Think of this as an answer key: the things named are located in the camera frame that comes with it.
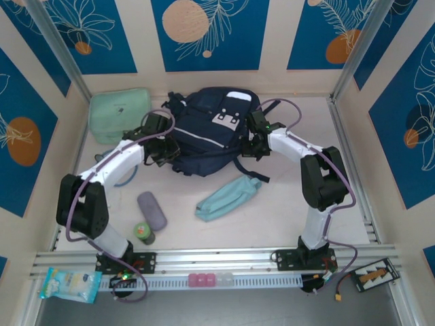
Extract black controller board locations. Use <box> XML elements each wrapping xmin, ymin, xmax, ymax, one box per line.
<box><xmin>108</xmin><ymin>274</ymin><xmax>139</xmax><ymax>290</ymax></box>
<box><xmin>300</xmin><ymin>274</ymin><xmax>333</xmax><ymax>295</ymax></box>

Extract light blue pencil case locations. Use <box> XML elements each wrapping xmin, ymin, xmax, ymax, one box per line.
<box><xmin>195</xmin><ymin>175</ymin><xmax>263</xmax><ymax>221</ymax></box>

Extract wire with yellow connector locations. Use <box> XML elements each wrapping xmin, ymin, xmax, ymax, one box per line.
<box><xmin>331</xmin><ymin>273</ymin><xmax>356</xmax><ymax>303</ymax></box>

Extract aluminium frame post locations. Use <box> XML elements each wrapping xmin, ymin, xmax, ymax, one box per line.
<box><xmin>330</xmin><ymin>0</ymin><xmax>392</xmax><ymax>101</ymax></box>
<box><xmin>24</xmin><ymin>0</ymin><xmax>93</xmax><ymax>101</ymax></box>

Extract black connector board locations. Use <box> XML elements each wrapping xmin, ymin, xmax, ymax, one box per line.
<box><xmin>353</xmin><ymin>257</ymin><xmax>398</xmax><ymax>293</ymax></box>

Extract aluminium side rail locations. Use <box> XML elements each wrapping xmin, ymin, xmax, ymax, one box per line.
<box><xmin>326</xmin><ymin>96</ymin><xmax>382</xmax><ymax>245</ymax></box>
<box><xmin>50</xmin><ymin>98</ymin><xmax>92</xmax><ymax>252</ymax></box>

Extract navy blue backpack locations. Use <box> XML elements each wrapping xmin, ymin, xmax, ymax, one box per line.
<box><xmin>161</xmin><ymin>87</ymin><xmax>273</xmax><ymax>183</ymax></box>

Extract green bottle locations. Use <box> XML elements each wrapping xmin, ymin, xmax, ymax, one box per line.
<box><xmin>133</xmin><ymin>222</ymin><xmax>156</xmax><ymax>246</ymax></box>

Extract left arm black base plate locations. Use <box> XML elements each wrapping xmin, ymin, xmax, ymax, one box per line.
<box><xmin>94</xmin><ymin>251</ymin><xmax>158</xmax><ymax>275</ymax></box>

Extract blue white snack packet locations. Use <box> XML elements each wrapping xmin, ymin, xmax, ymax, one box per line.
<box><xmin>39</xmin><ymin>267</ymin><xmax>103</xmax><ymax>304</ymax></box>

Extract mint green fabric bag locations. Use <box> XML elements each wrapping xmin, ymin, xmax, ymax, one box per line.
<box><xmin>88</xmin><ymin>88</ymin><xmax>153</xmax><ymax>145</ymax></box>

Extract white slotted cable duct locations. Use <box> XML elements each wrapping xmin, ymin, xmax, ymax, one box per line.
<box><xmin>98</xmin><ymin>274</ymin><xmax>303</xmax><ymax>291</ymax></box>

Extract blue stethoscope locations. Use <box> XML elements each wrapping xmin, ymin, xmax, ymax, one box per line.
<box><xmin>94</xmin><ymin>149</ymin><xmax>139</xmax><ymax>187</ymax></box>

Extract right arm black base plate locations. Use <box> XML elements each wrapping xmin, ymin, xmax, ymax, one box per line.
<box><xmin>274</xmin><ymin>249</ymin><xmax>338</xmax><ymax>272</ymax></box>

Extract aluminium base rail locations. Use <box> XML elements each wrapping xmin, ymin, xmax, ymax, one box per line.
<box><xmin>32</xmin><ymin>244</ymin><xmax>404</xmax><ymax>281</ymax></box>

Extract grey glasses case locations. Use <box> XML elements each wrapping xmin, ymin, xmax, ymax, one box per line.
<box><xmin>137</xmin><ymin>191</ymin><xmax>168</xmax><ymax>232</ymax></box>

